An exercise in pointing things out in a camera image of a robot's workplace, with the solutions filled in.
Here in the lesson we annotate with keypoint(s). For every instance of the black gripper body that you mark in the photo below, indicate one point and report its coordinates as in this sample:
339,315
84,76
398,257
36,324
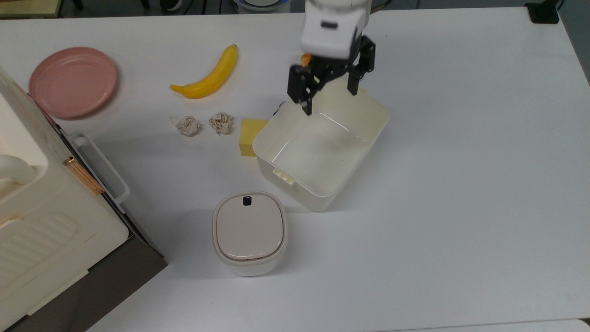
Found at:
334,67

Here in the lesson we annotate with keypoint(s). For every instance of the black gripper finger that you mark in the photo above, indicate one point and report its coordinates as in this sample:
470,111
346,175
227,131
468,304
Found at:
364,60
302,85

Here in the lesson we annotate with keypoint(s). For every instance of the cream plastic box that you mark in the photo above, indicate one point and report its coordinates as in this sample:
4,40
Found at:
322,147

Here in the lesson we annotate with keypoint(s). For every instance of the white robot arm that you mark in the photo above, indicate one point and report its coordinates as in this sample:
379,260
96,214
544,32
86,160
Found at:
332,34

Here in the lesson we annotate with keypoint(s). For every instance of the toy bread loaf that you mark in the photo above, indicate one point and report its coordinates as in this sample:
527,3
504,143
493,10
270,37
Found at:
305,58

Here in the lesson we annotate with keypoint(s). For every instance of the yellow foam cube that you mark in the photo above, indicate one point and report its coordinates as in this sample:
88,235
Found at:
251,138

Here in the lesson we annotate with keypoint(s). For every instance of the crumpled paper ball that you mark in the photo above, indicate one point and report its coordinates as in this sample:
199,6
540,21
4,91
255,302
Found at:
186,126
221,123

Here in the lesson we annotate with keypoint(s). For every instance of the yellow toy banana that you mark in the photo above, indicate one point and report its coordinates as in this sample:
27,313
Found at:
212,78

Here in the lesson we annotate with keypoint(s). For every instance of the cream lidded trash can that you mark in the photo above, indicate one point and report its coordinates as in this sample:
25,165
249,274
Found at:
249,230

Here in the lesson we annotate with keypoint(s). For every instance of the black stand base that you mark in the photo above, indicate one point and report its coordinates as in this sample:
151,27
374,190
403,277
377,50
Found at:
544,13

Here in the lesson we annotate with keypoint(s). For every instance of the pink plate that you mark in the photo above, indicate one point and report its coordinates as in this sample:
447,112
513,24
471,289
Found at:
73,83

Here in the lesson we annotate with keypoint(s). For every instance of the copper latch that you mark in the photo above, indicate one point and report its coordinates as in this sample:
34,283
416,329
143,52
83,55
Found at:
83,175

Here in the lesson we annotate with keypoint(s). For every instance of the wooden desk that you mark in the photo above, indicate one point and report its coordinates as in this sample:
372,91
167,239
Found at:
27,7

